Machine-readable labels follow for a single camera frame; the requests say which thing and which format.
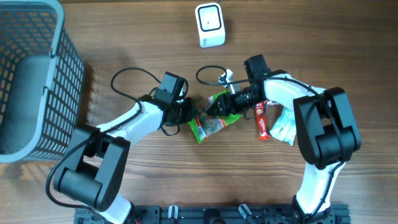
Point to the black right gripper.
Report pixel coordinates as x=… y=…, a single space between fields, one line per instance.
x=229 y=97

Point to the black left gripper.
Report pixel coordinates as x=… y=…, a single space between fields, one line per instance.
x=191 y=114

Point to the green gummy candy bag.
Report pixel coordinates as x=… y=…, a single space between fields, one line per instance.
x=204 y=125

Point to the red Nescafe stick sachet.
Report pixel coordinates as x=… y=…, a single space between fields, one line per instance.
x=260 y=115

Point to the mint green wipes packet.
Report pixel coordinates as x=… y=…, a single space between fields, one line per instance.
x=284 y=128

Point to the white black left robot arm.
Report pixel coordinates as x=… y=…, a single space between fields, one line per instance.
x=91 y=171

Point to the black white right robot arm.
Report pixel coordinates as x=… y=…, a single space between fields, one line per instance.
x=327 y=132

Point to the white barcode scanner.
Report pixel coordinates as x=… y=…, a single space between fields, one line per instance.
x=210 y=25

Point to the grey plastic mesh basket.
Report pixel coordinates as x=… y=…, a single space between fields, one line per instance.
x=42 y=78

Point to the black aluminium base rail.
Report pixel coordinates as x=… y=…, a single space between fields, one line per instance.
x=276 y=213

